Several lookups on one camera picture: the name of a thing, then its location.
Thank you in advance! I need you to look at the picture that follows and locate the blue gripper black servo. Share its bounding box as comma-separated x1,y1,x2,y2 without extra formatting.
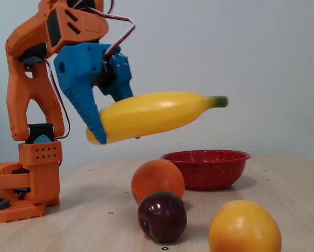
53,42,134,144

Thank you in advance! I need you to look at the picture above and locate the yellow toy banana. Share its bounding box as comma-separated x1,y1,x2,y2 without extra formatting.
85,91,229,145

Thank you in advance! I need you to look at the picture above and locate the orange robot base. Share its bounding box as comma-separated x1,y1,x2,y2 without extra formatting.
0,152,61,224

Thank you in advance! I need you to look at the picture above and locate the red speckled enamel bowl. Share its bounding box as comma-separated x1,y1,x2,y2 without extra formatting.
159,149,252,191

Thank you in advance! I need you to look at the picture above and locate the orange toy fruit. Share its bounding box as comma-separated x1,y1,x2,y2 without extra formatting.
131,158,186,206

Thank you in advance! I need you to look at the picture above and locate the dark purple toy plum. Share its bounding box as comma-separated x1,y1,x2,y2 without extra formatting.
137,191,188,244

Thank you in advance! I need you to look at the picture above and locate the yellow orange toy lemon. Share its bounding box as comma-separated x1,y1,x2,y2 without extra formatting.
208,199,283,252

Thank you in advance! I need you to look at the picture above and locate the red black arm cable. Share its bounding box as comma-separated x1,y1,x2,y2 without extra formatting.
43,59,71,141

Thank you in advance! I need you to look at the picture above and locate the white red servo cable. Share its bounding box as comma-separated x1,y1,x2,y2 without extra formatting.
67,0,136,58

